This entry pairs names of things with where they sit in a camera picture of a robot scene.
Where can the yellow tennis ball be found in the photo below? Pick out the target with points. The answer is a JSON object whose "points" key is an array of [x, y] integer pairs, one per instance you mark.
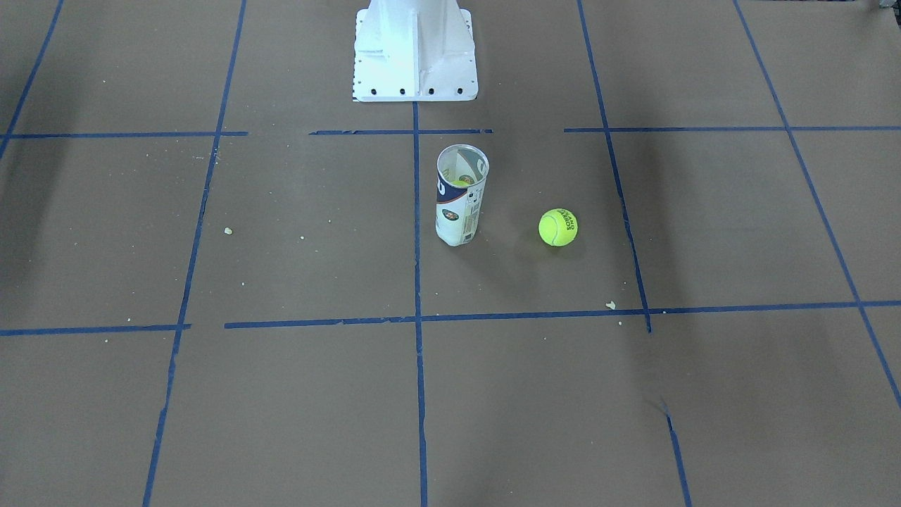
{"points": [[558, 227]]}

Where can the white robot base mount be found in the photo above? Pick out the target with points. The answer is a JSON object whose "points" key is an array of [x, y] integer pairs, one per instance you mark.
{"points": [[407, 51]]}

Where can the clear tennis ball can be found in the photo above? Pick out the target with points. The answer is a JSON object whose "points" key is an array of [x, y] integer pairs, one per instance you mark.
{"points": [[461, 177]]}

